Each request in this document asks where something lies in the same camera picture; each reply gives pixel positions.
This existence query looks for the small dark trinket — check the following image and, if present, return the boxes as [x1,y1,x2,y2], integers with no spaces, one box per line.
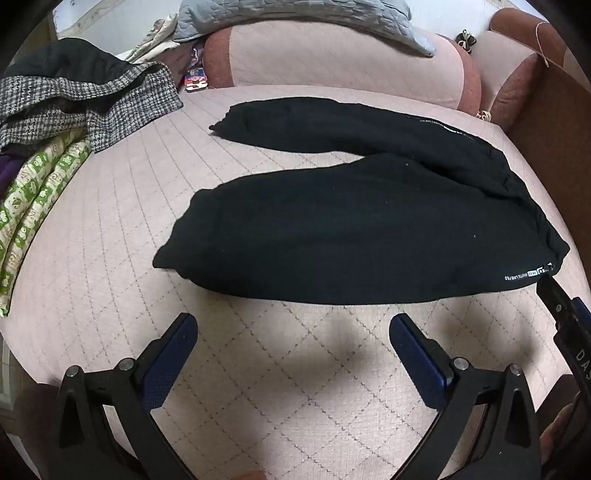
[456,29,478,55]

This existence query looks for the purple cloth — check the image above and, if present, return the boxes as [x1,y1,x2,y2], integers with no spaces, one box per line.
[0,151,29,197]

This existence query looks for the person's right hand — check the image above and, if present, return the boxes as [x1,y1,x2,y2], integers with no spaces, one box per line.
[538,392,586,467]

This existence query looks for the houndstooth coat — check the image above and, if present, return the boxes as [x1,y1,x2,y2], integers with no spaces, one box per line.
[0,38,184,154]

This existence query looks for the pink sofa back cushion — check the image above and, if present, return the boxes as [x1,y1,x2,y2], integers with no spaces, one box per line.
[203,21,482,114]

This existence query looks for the beige cloth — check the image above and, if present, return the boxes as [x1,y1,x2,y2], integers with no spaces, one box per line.
[124,13,181,63]

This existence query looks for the red and blue snack packet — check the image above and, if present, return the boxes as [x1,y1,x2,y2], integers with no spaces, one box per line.
[183,66,211,93]

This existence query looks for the thin beige cord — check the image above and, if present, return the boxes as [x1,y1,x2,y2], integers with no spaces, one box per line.
[534,18,552,69]

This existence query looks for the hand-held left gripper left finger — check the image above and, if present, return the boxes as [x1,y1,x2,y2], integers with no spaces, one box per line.
[48,313,199,480]

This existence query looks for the black pants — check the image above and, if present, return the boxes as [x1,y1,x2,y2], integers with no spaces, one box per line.
[153,97,571,306]

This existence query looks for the green patterned cloth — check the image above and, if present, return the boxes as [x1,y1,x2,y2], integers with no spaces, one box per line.
[0,128,92,318]

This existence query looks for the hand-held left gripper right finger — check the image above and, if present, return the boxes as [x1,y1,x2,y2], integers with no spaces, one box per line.
[389,313,542,480]

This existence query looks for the grey quilted blanket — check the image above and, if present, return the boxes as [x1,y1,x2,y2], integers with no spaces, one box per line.
[173,0,437,57]

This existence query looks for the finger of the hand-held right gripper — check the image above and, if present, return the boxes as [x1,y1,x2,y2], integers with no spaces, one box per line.
[536,276,575,320]

